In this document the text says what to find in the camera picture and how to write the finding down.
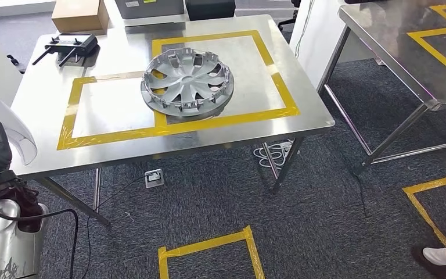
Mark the grey laptop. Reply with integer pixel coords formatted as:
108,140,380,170
114,0,185,20

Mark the yellow floor tape square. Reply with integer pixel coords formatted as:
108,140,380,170
157,225,266,279
401,172,446,275

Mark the white curved plastic part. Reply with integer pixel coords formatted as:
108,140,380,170
0,86,38,166

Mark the stainless steel workbench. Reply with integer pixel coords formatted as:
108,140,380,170
9,15,336,228

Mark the green white hanging cable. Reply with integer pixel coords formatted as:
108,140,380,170
294,0,316,59

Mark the brown cardboard box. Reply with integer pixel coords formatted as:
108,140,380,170
51,0,110,36

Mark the person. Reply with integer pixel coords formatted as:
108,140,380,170
411,242,446,279

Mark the black floor cable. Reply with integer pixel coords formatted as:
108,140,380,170
355,172,369,219
85,175,148,279

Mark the white panel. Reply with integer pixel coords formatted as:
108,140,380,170
289,0,377,91

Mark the black remote controller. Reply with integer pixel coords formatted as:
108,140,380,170
31,33,100,68

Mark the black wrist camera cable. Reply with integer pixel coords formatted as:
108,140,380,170
0,200,80,279

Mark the stainless steel table frame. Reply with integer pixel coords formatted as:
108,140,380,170
317,0,446,177

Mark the silver wheel hubcap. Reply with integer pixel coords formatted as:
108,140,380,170
141,47,235,118

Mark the white coiled cable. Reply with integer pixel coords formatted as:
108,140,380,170
253,139,296,171

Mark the white floor power socket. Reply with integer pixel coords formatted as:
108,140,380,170
145,169,165,189

